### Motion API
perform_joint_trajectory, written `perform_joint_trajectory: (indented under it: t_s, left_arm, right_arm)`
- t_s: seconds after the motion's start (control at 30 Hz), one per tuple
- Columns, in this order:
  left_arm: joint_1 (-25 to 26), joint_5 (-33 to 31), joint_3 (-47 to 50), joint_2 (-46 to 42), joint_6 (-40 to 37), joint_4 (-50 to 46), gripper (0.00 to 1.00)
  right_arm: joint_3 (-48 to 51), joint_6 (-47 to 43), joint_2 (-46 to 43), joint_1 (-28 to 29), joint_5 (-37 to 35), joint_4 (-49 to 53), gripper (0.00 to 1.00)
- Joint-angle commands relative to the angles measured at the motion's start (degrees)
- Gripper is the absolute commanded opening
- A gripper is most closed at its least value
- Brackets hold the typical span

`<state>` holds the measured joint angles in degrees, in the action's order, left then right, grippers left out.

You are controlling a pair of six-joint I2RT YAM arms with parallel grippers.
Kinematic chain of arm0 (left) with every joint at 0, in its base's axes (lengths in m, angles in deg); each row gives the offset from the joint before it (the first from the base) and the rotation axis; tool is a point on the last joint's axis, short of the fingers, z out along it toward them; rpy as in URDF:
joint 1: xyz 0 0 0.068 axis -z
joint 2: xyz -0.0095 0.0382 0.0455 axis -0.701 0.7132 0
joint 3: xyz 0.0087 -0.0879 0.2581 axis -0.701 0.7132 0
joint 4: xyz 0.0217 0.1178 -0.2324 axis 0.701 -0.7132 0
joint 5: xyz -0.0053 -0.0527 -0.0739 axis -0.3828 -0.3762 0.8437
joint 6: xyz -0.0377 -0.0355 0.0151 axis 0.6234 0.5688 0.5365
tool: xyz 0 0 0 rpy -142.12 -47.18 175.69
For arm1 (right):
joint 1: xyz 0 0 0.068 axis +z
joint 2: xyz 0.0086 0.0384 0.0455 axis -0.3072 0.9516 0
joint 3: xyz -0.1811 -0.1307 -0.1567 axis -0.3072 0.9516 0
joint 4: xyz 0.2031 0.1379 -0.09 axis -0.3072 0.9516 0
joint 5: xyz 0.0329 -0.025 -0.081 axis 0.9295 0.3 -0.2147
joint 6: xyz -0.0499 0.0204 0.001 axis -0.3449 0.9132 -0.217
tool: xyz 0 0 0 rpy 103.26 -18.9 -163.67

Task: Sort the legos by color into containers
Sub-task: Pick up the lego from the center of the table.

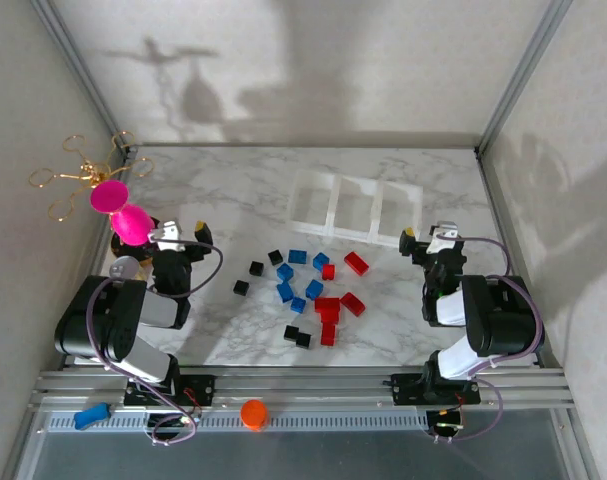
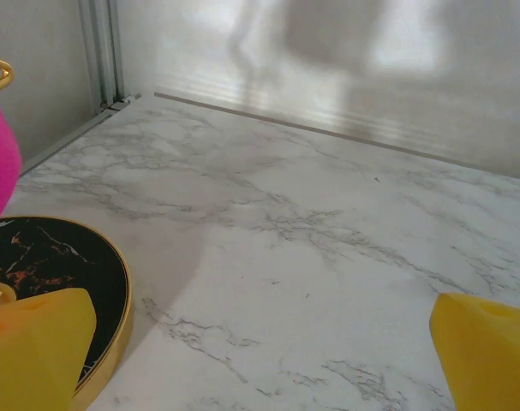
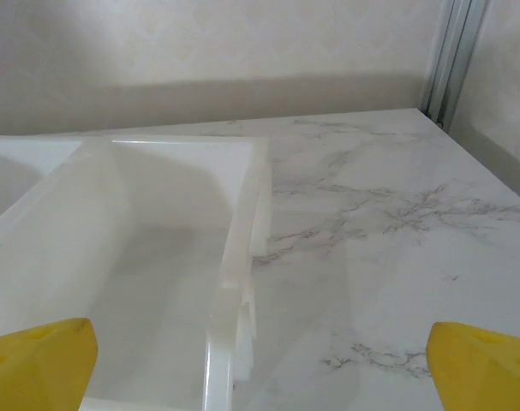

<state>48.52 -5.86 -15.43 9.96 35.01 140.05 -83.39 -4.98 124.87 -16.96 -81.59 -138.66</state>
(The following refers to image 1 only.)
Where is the translucent white plastic bin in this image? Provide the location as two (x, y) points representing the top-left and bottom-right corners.
(288, 169), (342, 236)
(370, 179), (425, 247)
(330, 174), (384, 241)

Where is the grey round disc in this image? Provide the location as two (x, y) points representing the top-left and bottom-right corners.
(110, 255), (140, 280)

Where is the black round base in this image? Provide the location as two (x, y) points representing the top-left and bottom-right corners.
(111, 215), (165, 267)

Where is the pink goblet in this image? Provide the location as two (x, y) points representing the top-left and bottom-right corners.
(89, 179), (152, 247)

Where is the small black controller board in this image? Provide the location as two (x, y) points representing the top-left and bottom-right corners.
(147, 414), (199, 432)
(426, 409), (467, 434)

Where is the orange cylinder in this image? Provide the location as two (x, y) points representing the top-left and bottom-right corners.
(240, 398), (269, 432)

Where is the blue bone-shaped object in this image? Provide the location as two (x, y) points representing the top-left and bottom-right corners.
(73, 402), (113, 431)

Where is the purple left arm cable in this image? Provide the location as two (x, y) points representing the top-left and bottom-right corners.
(85, 238), (225, 447)

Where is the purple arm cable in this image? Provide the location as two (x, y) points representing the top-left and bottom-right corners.
(432, 235), (547, 446)
(85, 238), (225, 447)

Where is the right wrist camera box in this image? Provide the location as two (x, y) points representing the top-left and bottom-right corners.
(429, 221), (458, 253)

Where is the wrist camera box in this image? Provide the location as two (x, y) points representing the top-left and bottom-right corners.
(149, 219), (185, 253)
(429, 221), (458, 253)

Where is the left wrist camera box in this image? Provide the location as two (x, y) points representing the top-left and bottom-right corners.
(149, 219), (185, 253)

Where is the aluminium side rail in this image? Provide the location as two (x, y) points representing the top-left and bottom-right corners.
(475, 144), (602, 480)

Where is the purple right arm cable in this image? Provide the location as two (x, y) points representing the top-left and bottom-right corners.
(432, 235), (547, 446)

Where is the gold wire ring stand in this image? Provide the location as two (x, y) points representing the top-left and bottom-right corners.
(28, 130), (156, 222)

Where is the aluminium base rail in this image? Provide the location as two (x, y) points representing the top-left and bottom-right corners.
(30, 367), (577, 415)

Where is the grey slotted cable duct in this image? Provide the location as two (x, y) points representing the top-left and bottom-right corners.
(42, 410), (437, 434)

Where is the aluminium frame post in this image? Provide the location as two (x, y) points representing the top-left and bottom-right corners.
(30, 0), (142, 154)
(475, 0), (574, 154)

